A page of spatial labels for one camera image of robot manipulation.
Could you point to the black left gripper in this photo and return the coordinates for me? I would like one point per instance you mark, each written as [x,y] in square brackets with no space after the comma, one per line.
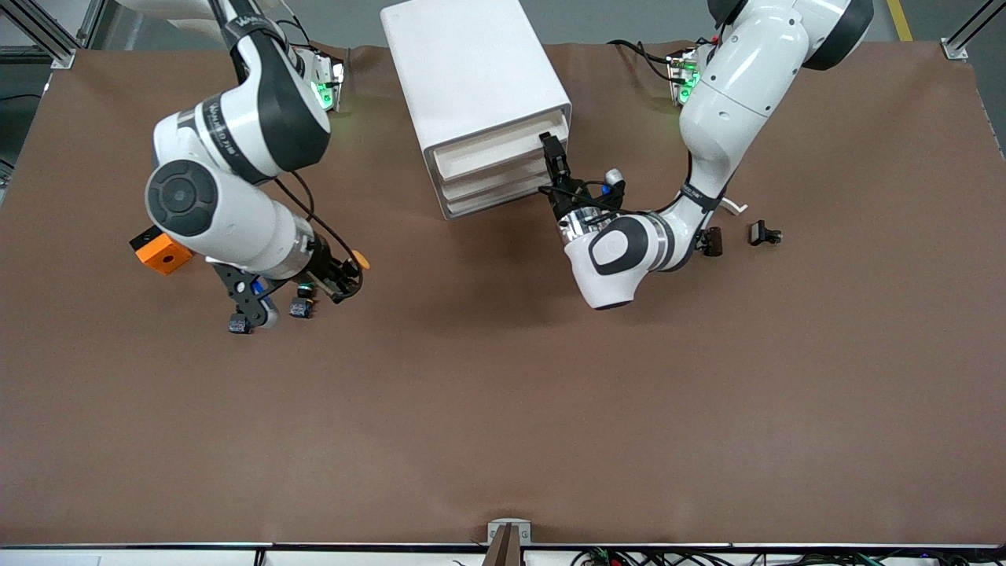
[563,203]

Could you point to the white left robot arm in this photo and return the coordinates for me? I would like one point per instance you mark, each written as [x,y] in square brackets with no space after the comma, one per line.
[613,259]

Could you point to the green push button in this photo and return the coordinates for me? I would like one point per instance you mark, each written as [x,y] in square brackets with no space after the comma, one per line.
[302,308]

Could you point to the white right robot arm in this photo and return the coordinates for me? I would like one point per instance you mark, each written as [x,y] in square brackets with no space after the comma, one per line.
[228,212]

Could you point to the red push button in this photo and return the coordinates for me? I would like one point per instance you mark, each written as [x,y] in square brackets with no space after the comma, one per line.
[238,324]

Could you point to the brown table cover sheet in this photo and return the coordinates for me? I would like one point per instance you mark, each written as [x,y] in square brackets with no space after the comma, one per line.
[503,393]

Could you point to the grey metal mounting bracket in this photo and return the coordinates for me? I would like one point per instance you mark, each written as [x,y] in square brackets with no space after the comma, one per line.
[495,525]

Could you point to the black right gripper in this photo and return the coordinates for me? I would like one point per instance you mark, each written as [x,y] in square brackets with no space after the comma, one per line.
[324,266]

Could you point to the aluminium frame profile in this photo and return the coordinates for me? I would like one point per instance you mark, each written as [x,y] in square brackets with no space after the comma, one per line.
[956,51]
[39,35]

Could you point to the orange box with hole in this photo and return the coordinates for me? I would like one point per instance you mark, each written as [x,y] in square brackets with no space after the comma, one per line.
[165,255]

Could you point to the small black electrical component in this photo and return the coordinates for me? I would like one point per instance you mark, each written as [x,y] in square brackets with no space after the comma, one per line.
[758,233]

